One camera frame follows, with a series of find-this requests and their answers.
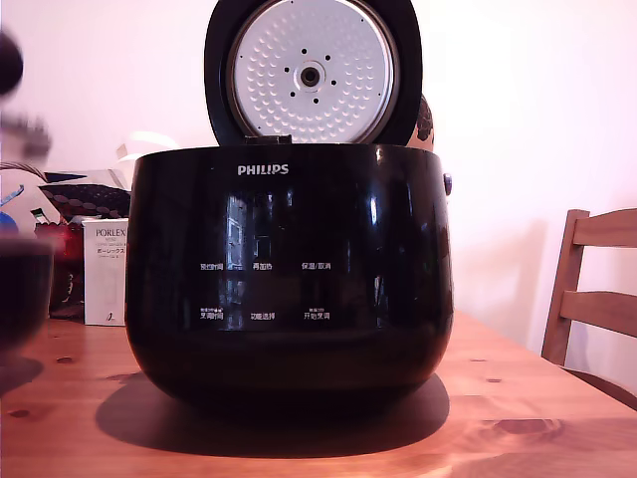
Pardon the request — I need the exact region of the dark metallic pot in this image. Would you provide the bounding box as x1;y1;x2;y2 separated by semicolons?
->
0;237;56;361

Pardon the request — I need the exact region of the black rice cooker lid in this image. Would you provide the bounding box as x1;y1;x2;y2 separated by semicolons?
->
203;0;424;148

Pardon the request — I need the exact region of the black Philips rice cooker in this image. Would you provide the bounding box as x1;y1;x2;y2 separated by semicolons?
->
123;142;455;405

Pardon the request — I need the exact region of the wicker basket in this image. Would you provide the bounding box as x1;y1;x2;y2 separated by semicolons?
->
0;159;47;176

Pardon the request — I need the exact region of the dark dotted patterned bag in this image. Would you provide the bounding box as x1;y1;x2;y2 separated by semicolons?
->
38;182;132;223

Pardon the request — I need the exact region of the white paper bag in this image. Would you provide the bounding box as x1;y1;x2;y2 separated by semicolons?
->
106;129;181;190

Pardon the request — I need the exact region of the white Porlex box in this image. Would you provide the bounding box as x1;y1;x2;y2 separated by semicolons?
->
81;217;129;328

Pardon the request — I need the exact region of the brown patterned round object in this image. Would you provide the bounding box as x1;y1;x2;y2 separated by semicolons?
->
406;94;438;151

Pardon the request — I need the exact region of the wooden chair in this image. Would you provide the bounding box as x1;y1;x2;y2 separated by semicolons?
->
540;208;637;412

